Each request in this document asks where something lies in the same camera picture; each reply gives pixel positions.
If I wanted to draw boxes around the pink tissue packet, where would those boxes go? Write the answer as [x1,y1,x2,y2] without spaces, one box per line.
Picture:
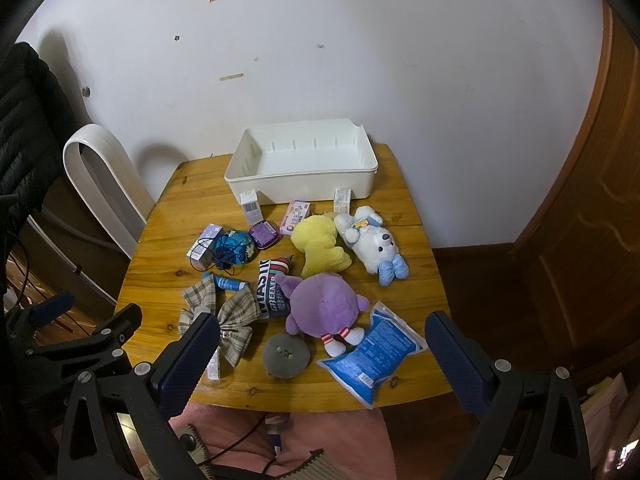
[280,200,312,236]

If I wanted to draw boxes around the pink pants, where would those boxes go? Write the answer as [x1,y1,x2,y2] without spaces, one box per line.
[167,402,401,480]

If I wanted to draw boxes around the thin black cord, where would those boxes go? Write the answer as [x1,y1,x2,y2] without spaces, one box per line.
[200,410,291,480]

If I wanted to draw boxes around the pink cloth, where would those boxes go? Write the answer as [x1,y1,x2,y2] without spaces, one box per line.
[575,372,631,480]

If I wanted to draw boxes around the purple and white box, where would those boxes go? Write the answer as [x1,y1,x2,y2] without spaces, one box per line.
[186,224,224,272]

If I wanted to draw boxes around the purple plush toy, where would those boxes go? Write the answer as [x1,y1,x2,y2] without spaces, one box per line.
[274,271,371,358]

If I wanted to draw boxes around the grey round plush toy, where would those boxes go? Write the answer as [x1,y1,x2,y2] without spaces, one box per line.
[263,332,311,378]

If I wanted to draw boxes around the white plastic storage bin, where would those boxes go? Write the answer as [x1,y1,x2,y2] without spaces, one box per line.
[224,119,379,206]

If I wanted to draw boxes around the black padded jacket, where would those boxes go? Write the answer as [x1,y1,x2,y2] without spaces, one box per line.
[0,41,91,241]

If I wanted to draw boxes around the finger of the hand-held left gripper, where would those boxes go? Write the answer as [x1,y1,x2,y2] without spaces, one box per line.
[20,303,144,386]
[4,291,76,331]

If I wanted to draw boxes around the blue gel pack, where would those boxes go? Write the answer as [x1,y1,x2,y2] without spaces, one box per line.
[316,301,428,408]

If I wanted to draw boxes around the blue green corded pouch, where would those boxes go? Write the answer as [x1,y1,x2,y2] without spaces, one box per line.
[197,230,256,277]

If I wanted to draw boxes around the black striped packet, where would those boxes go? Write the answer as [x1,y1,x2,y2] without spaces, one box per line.
[255,256,293,321]

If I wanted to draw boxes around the blue tube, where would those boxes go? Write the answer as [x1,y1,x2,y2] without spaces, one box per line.
[202,273,249,293]

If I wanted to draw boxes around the purple round tin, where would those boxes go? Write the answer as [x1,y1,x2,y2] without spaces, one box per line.
[249,220,279,250]

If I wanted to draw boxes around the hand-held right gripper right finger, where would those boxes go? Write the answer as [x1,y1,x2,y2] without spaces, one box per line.
[425,310,591,480]

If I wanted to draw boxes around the clear plastic bottle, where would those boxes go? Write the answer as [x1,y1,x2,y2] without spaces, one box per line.
[204,345,236,391]

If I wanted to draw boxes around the white bear plush toy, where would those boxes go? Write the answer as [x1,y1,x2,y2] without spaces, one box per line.
[333,206,411,287]

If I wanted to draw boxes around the yellow plush toy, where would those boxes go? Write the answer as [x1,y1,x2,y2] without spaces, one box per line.
[291,212,353,278]

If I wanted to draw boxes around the brown wooden door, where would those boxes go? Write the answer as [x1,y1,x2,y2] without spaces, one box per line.
[510,0,640,396]

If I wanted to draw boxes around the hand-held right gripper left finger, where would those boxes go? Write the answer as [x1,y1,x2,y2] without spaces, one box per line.
[57,312,221,480]

